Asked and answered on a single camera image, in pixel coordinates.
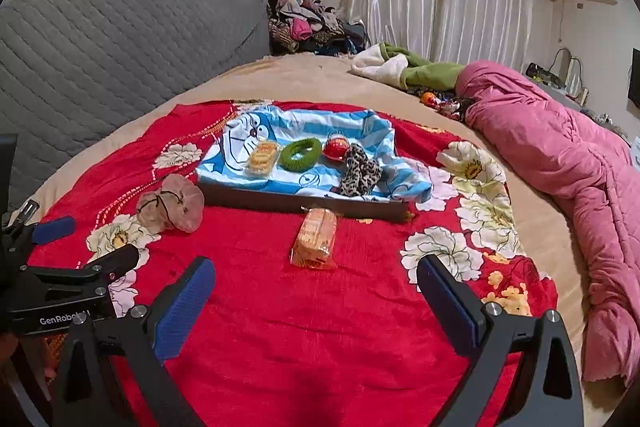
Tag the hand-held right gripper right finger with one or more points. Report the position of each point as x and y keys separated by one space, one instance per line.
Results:
x=447 y=302

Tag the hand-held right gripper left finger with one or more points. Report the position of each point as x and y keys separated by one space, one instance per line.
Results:
x=182 y=307

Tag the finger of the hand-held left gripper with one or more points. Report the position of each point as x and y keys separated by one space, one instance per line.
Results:
x=115 y=259
x=52 y=229

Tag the long biscuit pack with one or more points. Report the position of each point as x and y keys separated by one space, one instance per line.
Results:
x=315 y=239

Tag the leopard print scrunchie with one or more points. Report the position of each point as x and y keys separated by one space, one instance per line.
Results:
x=355 y=179

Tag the dark brown tray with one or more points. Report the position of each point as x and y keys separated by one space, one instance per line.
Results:
x=300 y=204

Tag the small biscuit pack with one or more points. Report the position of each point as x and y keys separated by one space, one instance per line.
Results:
x=261 y=159

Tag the red and white round container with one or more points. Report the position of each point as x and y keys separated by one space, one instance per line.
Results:
x=334 y=149

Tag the red floral blanket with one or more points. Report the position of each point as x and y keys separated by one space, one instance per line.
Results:
x=300 y=332

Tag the pink quilt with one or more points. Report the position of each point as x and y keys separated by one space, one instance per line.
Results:
x=550 y=147

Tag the red and white toy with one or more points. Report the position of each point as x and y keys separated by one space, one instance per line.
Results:
x=447 y=107

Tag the dark floral cloth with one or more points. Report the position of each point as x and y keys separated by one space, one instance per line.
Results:
x=467 y=104

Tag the grey quilted headboard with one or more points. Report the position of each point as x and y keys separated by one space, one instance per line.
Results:
x=125 y=37

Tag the orange toy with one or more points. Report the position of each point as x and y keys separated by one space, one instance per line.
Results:
x=427 y=97

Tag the blue striped cartoon cloth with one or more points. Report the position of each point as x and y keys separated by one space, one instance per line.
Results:
x=310 y=122

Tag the green and white fleece blanket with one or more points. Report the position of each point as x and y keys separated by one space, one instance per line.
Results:
x=430 y=72

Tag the cluttered dressing table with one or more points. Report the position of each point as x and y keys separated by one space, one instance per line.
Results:
x=565 y=94

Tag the white framed mirror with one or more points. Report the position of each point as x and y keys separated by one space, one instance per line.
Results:
x=572 y=74

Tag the black television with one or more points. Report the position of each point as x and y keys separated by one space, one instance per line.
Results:
x=635 y=77

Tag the pile of clothes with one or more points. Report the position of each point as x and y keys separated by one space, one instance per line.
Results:
x=310 y=27

